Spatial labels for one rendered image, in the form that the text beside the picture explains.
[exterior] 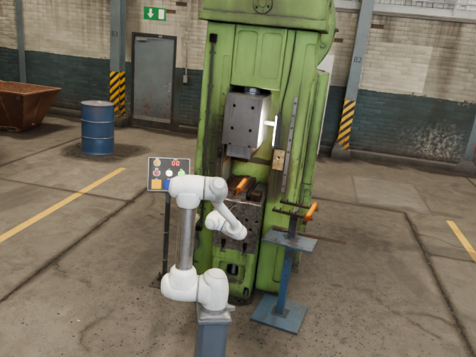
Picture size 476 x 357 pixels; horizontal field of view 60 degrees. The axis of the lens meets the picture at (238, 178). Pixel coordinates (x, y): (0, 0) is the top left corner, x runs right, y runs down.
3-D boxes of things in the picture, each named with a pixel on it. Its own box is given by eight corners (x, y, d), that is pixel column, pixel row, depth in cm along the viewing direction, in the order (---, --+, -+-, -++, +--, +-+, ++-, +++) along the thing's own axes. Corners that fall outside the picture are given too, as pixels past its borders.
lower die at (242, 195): (245, 200, 347) (246, 190, 344) (222, 195, 351) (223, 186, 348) (255, 185, 386) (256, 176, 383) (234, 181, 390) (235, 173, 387)
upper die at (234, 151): (249, 159, 336) (251, 148, 333) (226, 155, 340) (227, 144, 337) (259, 148, 375) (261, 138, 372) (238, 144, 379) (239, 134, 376)
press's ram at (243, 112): (267, 150, 330) (273, 100, 318) (221, 143, 338) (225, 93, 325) (275, 140, 369) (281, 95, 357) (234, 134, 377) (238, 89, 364)
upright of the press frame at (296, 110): (281, 295, 380) (322, 30, 308) (253, 289, 386) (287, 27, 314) (287, 272, 421) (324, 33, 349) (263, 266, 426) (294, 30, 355)
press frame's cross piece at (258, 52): (279, 91, 328) (287, 27, 314) (229, 84, 337) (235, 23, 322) (287, 86, 369) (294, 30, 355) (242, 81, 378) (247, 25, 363)
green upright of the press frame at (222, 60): (212, 280, 394) (235, 23, 322) (186, 274, 399) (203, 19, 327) (224, 258, 435) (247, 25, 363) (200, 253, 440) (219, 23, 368)
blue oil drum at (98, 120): (105, 156, 733) (104, 107, 705) (74, 152, 742) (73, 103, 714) (120, 149, 788) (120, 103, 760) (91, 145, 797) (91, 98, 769)
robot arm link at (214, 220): (207, 219, 291) (223, 227, 290) (200, 227, 277) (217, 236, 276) (212, 206, 288) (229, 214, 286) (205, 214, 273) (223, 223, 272)
